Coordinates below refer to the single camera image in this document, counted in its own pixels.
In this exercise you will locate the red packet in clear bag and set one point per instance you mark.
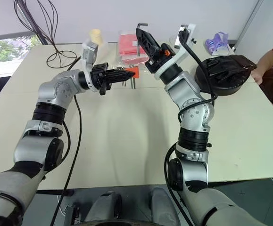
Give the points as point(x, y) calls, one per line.
point(128, 47)

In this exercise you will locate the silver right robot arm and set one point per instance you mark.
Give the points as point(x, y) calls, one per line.
point(194, 113)

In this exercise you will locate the silver hex key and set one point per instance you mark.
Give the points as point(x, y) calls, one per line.
point(131, 83)
point(139, 44)

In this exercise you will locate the person's bare forearm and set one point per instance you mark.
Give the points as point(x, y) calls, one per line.
point(267, 60)

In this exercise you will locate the purple and white packet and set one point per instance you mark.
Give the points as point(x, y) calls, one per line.
point(216, 43)

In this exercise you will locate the silver hex key in holder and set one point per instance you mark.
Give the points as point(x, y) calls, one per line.
point(131, 83)

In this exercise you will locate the person's bare hand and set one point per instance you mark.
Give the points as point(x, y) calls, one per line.
point(258, 75)

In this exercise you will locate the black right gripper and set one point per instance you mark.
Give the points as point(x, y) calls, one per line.
point(159, 58)

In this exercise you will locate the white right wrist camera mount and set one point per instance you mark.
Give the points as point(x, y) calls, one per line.
point(174, 60)

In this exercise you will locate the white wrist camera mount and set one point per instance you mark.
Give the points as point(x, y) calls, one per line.
point(174, 60)
point(87, 68)

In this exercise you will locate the grey metal partition frame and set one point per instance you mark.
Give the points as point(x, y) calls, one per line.
point(247, 23)

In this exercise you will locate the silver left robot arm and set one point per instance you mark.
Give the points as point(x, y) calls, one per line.
point(56, 87)

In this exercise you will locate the black round bag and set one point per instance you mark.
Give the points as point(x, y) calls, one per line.
point(223, 73)

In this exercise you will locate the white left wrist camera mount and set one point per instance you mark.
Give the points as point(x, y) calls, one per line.
point(87, 68)

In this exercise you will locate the grey rounded robot leg shape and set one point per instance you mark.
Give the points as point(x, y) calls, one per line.
point(164, 207)
point(108, 206)

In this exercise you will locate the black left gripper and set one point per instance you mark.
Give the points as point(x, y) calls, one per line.
point(98, 76)

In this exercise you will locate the pale yellow cup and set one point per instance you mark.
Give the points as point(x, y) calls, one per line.
point(96, 35)

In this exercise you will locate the red hex key holder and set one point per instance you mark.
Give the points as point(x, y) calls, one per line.
point(136, 71)

